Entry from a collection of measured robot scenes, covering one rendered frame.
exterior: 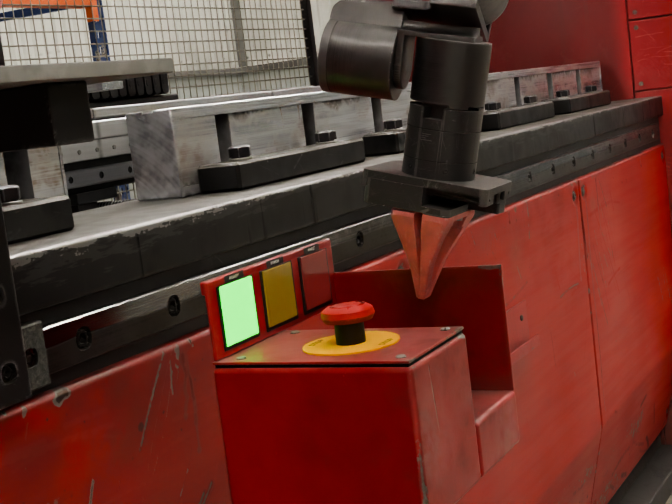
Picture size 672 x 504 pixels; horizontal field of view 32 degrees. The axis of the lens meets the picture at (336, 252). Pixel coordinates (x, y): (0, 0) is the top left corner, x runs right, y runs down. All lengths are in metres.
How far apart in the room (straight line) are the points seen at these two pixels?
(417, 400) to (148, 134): 0.57
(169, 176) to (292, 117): 0.26
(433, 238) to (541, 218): 1.04
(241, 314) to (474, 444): 0.20
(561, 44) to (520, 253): 1.11
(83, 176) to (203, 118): 0.27
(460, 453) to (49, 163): 0.47
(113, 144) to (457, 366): 0.82
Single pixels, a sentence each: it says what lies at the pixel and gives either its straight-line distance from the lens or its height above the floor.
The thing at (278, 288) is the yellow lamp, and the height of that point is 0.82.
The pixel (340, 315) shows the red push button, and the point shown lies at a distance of 0.84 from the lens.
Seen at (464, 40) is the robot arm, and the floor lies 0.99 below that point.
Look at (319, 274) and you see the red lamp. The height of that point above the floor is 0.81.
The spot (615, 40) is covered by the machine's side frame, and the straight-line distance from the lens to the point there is 2.83.
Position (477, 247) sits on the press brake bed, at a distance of 1.67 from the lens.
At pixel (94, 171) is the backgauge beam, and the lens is 1.55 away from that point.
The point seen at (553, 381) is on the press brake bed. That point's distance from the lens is 1.96.
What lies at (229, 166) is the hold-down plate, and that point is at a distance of 1.26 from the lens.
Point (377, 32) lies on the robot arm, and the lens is 0.91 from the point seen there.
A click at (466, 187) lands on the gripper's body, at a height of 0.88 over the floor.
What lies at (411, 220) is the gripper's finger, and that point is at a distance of 0.90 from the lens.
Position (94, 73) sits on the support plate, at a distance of 0.77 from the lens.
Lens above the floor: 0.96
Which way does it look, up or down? 7 degrees down
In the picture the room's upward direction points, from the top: 7 degrees counter-clockwise
